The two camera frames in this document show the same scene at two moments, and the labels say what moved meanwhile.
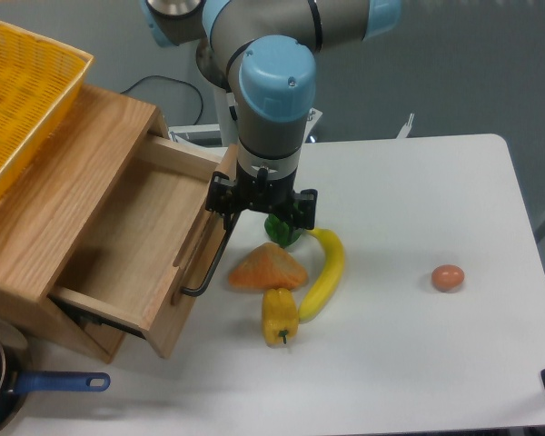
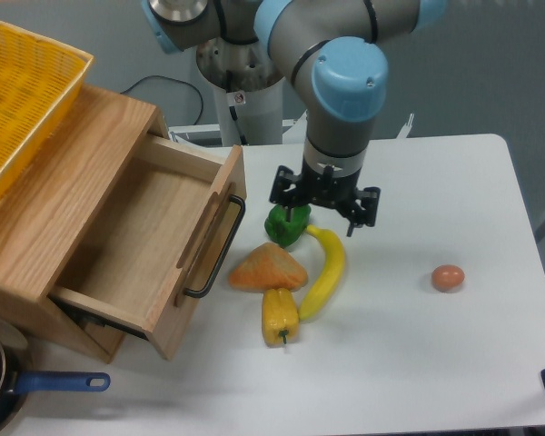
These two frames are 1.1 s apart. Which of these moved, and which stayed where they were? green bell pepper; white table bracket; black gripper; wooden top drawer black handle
Moved: black gripper
Stayed: white table bracket; green bell pepper; wooden top drawer black handle
